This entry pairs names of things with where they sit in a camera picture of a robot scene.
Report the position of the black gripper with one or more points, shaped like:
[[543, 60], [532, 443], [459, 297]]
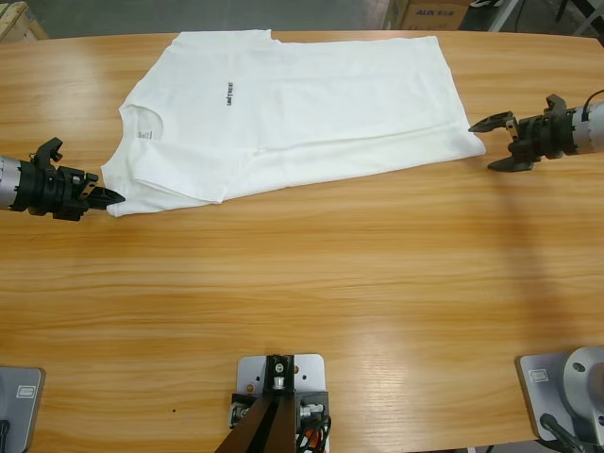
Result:
[[542, 134], [52, 191]]

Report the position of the white t-shirt with black logo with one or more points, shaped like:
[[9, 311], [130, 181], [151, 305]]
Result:
[[307, 104]]

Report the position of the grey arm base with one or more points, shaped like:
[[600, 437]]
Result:
[[538, 391], [23, 410]]

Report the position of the white table leg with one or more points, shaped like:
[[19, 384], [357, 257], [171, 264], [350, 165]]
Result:
[[502, 16], [585, 19]]

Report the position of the white and black shoe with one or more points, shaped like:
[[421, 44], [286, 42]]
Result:
[[486, 3]]

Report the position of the cardboard box with blue print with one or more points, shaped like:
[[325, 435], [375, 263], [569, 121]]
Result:
[[434, 14]]

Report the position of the wooden crate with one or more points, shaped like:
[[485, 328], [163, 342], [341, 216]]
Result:
[[19, 19]]

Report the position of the black clamp with bolt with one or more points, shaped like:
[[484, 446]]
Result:
[[312, 408], [243, 408]]

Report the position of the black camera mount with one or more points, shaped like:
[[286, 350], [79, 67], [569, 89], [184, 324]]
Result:
[[47, 151], [558, 106]]

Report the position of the black bracket with silver bolt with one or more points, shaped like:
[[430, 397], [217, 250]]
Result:
[[279, 368]]

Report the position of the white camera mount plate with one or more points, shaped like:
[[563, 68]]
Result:
[[311, 373]]

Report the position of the dark camera post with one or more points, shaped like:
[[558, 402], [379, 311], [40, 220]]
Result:
[[264, 424]]

